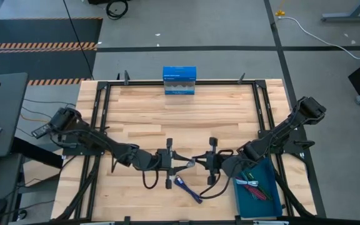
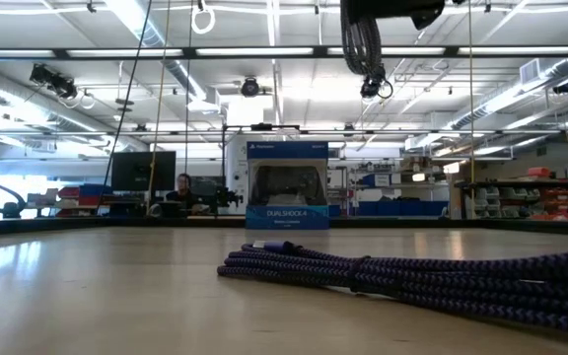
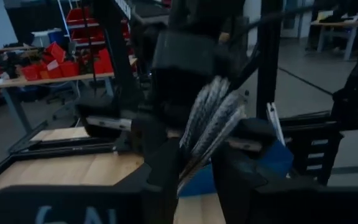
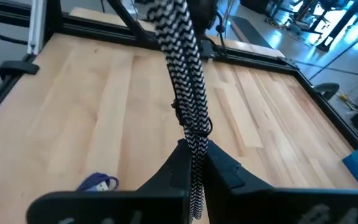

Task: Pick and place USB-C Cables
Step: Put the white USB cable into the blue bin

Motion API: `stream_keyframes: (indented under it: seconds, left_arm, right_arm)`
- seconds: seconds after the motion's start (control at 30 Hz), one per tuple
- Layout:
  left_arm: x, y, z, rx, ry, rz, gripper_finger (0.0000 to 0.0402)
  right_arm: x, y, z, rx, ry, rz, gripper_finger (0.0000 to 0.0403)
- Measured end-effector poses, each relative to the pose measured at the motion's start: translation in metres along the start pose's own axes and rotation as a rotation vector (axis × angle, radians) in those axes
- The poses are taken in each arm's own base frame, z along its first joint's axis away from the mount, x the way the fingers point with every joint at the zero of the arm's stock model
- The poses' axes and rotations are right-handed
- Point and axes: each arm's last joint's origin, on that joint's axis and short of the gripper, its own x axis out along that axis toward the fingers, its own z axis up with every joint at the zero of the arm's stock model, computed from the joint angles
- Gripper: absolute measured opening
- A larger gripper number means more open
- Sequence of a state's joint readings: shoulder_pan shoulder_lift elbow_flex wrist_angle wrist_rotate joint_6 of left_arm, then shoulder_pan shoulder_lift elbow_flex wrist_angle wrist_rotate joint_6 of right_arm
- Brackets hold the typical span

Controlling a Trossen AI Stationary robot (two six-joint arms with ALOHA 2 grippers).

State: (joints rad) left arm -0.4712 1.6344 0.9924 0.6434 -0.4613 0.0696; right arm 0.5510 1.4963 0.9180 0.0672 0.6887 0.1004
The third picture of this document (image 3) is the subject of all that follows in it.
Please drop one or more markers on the black aluminium rig frame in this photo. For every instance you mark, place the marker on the black aluminium rig frame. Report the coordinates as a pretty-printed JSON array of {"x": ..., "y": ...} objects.
[{"x": 269, "y": 62}]

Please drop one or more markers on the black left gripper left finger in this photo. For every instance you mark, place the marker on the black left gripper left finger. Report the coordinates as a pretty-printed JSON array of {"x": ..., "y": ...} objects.
[{"x": 104, "y": 205}]

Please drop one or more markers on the red plastic bin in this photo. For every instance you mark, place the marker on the red plastic bin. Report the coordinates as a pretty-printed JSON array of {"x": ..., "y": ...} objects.
[
  {"x": 104, "y": 61},
  {"x": 55, "y": 52},
  {"x": 31, "y": 72},
  {"x": 69, "y": 69}
]

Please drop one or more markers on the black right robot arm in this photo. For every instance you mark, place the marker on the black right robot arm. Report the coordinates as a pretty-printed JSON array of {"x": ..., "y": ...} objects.
[{"x": 182, "y": 53}]

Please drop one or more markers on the blue and white container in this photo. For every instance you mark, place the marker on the blue and white container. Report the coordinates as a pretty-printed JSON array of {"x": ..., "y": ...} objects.
[{"x": 54, "y": 36}]

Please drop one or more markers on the wooden workbench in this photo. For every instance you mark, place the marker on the wooden workbench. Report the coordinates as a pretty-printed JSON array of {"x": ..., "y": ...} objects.
[{"x": 42, "y": 81}]

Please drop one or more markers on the blue DualShock controller box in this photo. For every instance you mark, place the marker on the blue DualShock controller box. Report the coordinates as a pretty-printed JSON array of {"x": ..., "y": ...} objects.
[{"x": 277, "y": 158}]

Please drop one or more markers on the shelf with red bins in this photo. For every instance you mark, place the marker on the shelf with red bins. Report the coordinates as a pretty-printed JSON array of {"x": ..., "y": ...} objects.
[{"x": 84, "y": 18}]

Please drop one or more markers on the light wooden desk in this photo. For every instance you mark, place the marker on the light wooden desk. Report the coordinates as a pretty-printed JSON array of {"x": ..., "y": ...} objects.
[{"x": 337, "y": 23}]

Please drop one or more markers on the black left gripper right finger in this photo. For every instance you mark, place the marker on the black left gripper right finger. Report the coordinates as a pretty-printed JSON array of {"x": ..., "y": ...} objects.
[{"x": 275, "y": 207}]

